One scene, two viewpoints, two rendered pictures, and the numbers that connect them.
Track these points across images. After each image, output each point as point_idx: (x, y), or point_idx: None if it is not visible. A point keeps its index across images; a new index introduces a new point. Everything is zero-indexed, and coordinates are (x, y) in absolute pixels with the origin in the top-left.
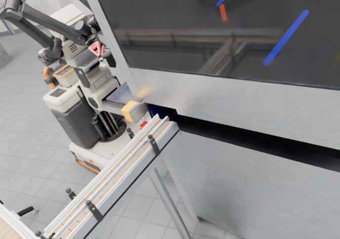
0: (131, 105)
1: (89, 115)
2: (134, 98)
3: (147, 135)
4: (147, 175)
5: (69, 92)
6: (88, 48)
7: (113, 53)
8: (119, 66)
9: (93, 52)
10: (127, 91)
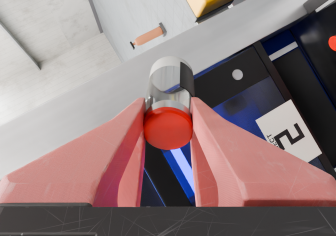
0: None
1: None
2: (211, 17)
3: None
4: None
5: None
6: (4, 176)
7: (45, 102)
8: (92, 78)
9: (108, 122)
10: None
